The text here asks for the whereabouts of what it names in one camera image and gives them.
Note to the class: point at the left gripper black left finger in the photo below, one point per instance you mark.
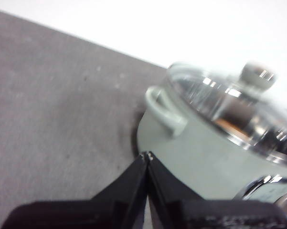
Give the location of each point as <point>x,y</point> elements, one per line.
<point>114,210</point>

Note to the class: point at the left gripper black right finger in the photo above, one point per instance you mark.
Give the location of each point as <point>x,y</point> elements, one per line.
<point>186,212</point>

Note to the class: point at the glass lid with green knob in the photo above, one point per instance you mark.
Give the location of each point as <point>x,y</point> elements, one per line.
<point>255,74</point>

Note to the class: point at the pale green electric steamer pot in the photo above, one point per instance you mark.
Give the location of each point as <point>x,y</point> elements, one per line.
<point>205,167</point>

